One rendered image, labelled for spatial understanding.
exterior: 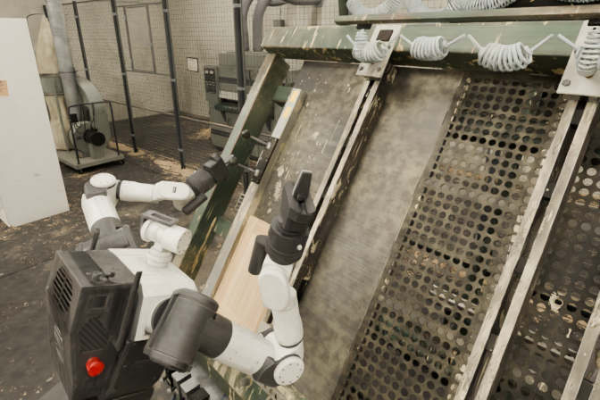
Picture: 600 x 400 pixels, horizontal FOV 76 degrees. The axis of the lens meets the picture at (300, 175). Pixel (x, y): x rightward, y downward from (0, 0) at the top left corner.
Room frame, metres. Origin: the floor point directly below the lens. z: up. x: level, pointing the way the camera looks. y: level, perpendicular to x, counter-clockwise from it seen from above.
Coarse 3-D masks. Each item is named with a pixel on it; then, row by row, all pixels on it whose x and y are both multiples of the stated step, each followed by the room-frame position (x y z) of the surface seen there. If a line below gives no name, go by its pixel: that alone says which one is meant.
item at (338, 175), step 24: (360, 24) 1.26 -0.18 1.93; (360, 48) 1.24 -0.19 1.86; (360, 72) 1.33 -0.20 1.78; (384, 72) 1.32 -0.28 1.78; (360, 96) 1.31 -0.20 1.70; (384, 96) 1.32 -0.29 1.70; (360, 120) 1.25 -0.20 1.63; (360, 144) 1.24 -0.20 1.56; (336, 168) 1.22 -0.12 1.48; (336, 192) 1.16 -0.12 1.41; (312, 240) 1.08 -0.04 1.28; (312, 264) 1.09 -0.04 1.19
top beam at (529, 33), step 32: (288, 32) 1.72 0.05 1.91; (320, 32) 1.59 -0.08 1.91; (352, 32) 1.48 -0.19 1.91; (416, 32) 1.29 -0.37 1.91; (448, 32) 1.21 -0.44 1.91; (480, 32) 1.15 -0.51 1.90; (512, 32) 1.09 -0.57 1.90; (544, 32) 1.03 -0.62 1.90; (576, 32) 0.98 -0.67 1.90; (416, 64) 1.32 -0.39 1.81; (448, 64) 1.23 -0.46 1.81; (544, 64) 1.02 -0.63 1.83
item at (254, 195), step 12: (300, 96) 1.56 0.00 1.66; (300, 108) 1.56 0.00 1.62; (288, 120) 1.52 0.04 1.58; (276, 132) 1.51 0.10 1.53; (288, 132) 1.52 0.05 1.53; (276, 156) 1.47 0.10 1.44; (264, 180) 1.43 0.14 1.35; (252, 192) 1.40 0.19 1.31; (252, 204) 1.38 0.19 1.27; (240, 216) 1.37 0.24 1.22; (240, 228) 1.34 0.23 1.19; (228, 240) 1.33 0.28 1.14; (228, 252) 1.30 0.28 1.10; (216, 264) 1.30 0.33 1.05; (228, 264) 1.29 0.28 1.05; (216, 276) 1.26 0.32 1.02; (204, 288) 1.26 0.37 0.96; (216, 288) 1.25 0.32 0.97
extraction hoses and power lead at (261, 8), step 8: (264, 0) 6.12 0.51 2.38; (280, 0) 7.05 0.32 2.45; (288, 0) 6.49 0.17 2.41; (296, 0) 6.59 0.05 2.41; (304, 0) 6.73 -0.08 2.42; (312, 0) 6.89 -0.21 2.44; (248, 8) 6.39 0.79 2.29; (256, 8) 6.06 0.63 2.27; (264, 8) 6.10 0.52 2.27; (256, 16) 6.03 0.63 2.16; (256, 24) 6.03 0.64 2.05; (256, 32) 6.03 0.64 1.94; (248, 40) 6.28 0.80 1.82; (248, 48) 6.26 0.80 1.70; (256, 48) 6.03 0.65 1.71
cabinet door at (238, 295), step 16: (256, 224) 1.32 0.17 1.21; (240, 240) 1.32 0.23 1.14; (240, 256) 1.28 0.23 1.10; (240, 272) 1.23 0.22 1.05; (224, 288) 1.23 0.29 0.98; (240, 288) 1.19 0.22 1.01; (256, 288) 1.15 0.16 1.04; (224, 304) 1.19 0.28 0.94; (240, 304) 1.15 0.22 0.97; (256, 304) 1.11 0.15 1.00; (240, 320) 1.11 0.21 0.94; (256, 320) 1.08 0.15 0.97
